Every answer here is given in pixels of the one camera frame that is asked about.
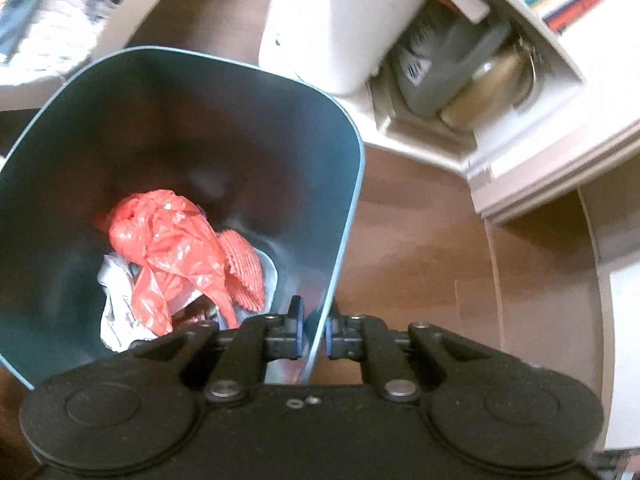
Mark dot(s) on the gold thermos flask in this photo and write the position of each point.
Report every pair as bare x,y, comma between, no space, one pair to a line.
495,85

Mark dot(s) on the grey plastic jug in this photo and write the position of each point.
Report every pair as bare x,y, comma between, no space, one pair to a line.
440,70

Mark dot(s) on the white cylinder column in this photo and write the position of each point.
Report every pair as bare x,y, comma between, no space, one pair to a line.
330,20

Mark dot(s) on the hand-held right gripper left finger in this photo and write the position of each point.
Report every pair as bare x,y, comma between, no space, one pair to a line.
296,330

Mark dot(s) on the white shelf unit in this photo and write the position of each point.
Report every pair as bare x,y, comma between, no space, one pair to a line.
575,110

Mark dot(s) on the red plastic bag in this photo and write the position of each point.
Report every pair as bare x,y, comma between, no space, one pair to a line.
165,240

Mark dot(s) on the red foam net sleeve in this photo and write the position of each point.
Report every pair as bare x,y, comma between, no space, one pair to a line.
241,265

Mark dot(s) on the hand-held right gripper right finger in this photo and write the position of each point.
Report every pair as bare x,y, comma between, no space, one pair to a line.
331,335

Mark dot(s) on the white bed frame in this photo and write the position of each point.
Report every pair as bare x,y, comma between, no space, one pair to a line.
150,0

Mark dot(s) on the teal plastic trash bin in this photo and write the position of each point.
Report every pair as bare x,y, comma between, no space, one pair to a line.
200,110

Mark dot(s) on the small green white scrap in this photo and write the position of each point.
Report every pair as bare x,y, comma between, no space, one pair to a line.
275,42

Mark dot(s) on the teal bubble mailer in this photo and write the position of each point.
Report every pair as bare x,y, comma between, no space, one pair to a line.
117,310

